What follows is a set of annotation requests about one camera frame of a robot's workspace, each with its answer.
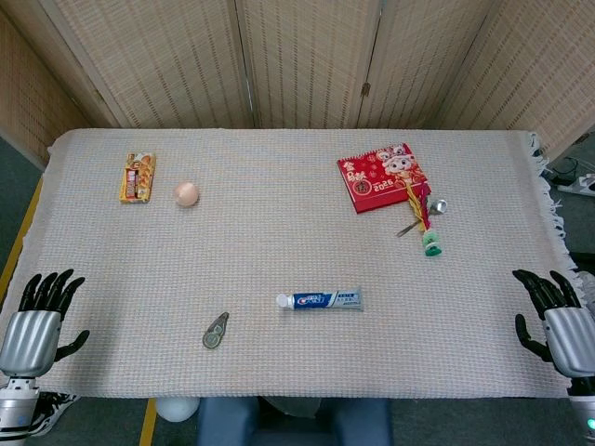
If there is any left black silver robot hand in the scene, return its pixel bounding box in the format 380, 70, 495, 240
0, 268, 91, 378

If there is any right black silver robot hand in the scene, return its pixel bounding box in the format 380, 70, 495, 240
511, 269, 595, 380

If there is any blue white toothpaste tube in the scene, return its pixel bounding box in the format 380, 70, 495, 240
275, 286, 364, 312

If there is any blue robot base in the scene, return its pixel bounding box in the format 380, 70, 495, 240
195, 397, 394, 446

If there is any white power strip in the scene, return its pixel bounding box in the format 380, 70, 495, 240
556, 174, 595, 199

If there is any white round object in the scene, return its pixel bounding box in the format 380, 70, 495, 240
155, 397, 200, 423

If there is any feather shuttlecock with green base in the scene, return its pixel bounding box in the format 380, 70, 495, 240
406, 183, 443, 258

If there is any olive correction tape dispenser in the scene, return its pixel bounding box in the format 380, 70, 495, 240
201, 311, 231, 350

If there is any metal spoon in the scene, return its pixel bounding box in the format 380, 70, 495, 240
396, 199, 448, 238

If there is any yellow snack box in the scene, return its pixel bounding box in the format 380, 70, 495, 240
119, 151, 157, 204

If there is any peach coloured egg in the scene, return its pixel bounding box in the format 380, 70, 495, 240
173, 180, 201, 207

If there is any red 2026 desk calendar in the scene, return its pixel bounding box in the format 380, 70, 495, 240
337, 142, 432, 215

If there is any beige woven tablecloth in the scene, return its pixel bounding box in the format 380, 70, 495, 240
0, 128, 582, 400

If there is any woven bamboo folding screen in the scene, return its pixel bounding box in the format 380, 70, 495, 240
0, 0, 595, 164

